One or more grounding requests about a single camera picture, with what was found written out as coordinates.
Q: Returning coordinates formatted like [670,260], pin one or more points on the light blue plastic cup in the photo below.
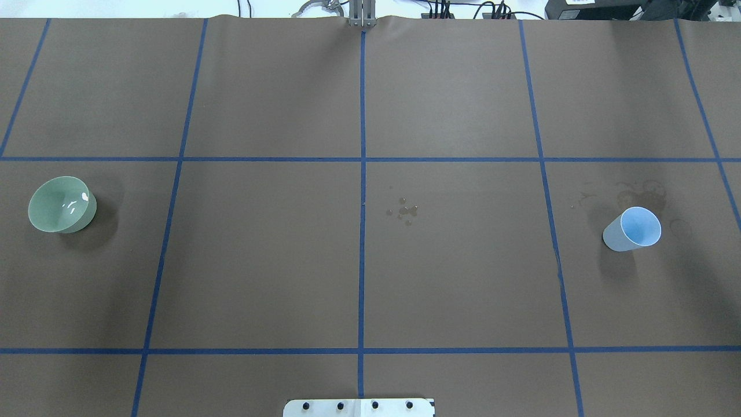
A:
[637,227]

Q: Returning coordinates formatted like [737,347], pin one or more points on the green bowl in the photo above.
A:
[62,205]

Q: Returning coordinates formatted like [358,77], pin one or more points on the black box device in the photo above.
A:
[614,10]

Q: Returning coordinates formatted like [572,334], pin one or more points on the aluminium frame post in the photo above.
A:
[362,13]

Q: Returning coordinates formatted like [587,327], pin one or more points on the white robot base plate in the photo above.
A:
[361,407]

